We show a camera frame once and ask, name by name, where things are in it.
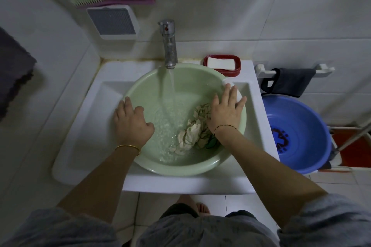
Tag person's left hand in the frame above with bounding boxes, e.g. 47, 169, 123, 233
113, 96, 155, 149

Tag person's right hand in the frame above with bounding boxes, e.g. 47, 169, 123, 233
206, 83, 247, 140

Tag light green plastic basin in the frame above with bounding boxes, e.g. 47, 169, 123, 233
123, 63, 247, 177

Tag red soap dish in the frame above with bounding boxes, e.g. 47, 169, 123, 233
203, 54, 242, 78

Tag cream leaf-patterned clothes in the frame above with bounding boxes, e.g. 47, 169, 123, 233
169, 103, 221, 156

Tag white soap bar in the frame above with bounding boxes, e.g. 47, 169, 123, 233
207, 57, 235, 70

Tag metal faucet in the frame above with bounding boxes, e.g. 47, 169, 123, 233
158, 19, 178, 69

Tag person's right forearm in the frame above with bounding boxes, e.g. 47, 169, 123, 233
215, 126, 330, 228

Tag person's left forearm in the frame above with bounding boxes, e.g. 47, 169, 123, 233
56, 147, 142, 224

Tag person's dark shorts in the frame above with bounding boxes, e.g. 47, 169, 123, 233
159, 203, 259, 221

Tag person's bare foot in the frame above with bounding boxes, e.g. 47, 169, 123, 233
177, 194, 211, 217

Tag person's grey patterned shirt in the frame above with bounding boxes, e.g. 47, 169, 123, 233
0, 193, 371, 247

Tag gold bangle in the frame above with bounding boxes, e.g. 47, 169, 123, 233
114, 145, 142, 156

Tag white ceramic sink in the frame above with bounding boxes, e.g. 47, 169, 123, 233
52, 58, 280, 195

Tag dark grey cloth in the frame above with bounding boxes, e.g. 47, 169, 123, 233
260, 68, 317, 98

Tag blue plastic basin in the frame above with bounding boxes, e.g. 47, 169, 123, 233
262, 94, 333, 175

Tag dark purple towel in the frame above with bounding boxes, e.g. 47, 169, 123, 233
0, 26, 37, 122

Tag red bucket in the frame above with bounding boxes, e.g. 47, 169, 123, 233
329, 127, 371, 169

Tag thin cord bracelet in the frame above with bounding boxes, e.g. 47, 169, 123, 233
214, 124, 239, 137

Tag white wall box grey ribbed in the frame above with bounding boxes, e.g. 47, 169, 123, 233
86, 5, 140, 41

